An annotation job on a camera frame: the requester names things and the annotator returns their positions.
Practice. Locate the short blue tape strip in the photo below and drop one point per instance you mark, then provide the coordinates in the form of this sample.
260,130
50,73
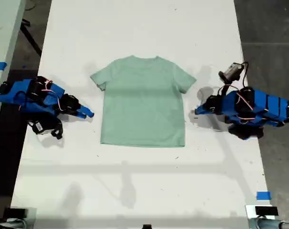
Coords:
263,195

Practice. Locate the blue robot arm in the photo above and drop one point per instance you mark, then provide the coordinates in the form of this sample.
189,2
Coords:
15,96
266,107

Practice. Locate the grey black camera box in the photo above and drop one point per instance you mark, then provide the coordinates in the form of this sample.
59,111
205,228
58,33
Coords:
231,71

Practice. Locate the pale green side table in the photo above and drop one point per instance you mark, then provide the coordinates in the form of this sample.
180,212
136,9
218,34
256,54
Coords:
3,28

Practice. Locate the blue taped gripper long finger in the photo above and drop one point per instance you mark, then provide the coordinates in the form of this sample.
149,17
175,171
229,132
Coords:
86,111

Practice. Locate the black camera box white label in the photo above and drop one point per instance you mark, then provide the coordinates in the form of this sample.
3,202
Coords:
39,126

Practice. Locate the black stand leg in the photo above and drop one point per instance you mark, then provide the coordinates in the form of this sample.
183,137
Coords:
30,38

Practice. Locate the small black object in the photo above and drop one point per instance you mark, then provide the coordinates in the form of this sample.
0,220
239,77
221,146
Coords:
147,226

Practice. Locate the pale green T-shirt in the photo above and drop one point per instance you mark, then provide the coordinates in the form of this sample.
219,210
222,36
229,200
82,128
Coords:
142,107

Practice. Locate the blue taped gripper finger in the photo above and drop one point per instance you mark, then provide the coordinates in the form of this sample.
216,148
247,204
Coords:
203,113
203,108

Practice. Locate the black camera stalk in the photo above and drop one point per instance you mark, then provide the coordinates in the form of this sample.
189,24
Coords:
224,87

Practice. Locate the small black box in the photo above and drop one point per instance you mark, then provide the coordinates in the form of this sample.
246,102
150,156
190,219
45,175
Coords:
266,211
15,213

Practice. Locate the pale blue grey object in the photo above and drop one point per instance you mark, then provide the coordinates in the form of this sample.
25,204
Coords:
268,223
11,224

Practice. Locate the blue taped gripper short finger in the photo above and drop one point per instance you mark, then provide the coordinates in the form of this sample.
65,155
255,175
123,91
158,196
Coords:
79,115

